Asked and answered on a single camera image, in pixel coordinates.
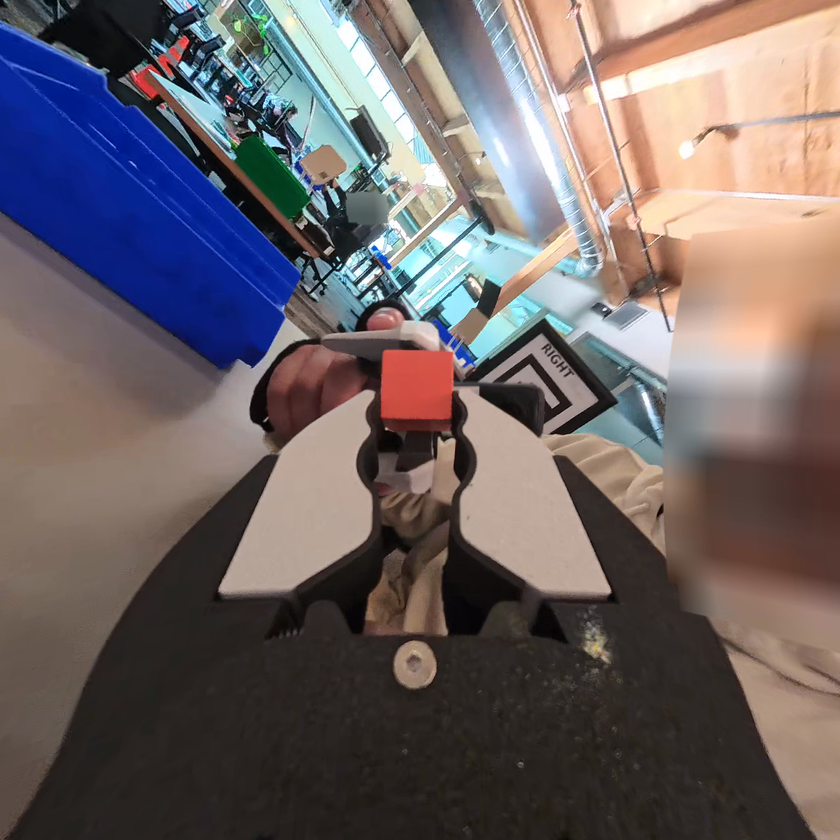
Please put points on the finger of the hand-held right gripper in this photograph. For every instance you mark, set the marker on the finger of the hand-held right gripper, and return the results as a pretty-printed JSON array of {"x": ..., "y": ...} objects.
[
  {"x": 367, "y": 344},
  {"x": 410, "y": 479}
]

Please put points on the person's right forearm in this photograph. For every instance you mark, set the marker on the person's right forearm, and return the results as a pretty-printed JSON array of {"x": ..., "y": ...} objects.
[{"x": 420, "y": 518}]

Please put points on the blue plastic bin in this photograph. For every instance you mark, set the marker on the blue plastic bin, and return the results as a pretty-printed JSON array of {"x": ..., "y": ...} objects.
[{"x": 131, "y": 216}]

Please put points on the hanging black monitor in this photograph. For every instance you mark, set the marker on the hanging black monitor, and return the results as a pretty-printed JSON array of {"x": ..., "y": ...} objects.
[{"x": 367, "y": 134}]

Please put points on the silver ventilation duct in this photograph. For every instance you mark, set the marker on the silver ventilation duct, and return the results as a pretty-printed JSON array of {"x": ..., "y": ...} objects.
[{"x": 525, "y": 118}]

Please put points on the person's right hand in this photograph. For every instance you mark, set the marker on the person's right hand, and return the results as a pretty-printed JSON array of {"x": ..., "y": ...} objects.
[{"x": 308, "y": 394}]

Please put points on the green plastic crate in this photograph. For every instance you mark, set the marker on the green plastic crate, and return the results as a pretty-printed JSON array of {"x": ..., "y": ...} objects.
[{"x": 272, "y": 174}]

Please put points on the black floor lamp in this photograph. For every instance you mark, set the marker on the black floor lamp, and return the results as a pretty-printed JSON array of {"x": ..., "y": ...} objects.
[{"x": 446, "y": 256}]

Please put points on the wooden desk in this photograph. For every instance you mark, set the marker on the wooden desk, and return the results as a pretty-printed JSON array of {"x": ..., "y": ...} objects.
[{"x": 197, "y": 111}]

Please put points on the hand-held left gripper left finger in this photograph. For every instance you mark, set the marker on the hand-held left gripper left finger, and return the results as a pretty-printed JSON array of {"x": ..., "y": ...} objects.
[{"x": 308, "y": 512}]

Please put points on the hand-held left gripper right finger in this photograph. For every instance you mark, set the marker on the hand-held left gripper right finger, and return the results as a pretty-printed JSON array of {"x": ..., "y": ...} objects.
[{"x": 531, "y": 518}]

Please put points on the cardboard box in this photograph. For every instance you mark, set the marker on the cardboard box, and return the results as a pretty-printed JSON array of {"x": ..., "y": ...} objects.
[{"x": 321, "y": 165}]

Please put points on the large red wooden cube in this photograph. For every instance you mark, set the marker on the large red wooden cube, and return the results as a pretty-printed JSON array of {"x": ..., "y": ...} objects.
[{"x": 417, "y": 387}]

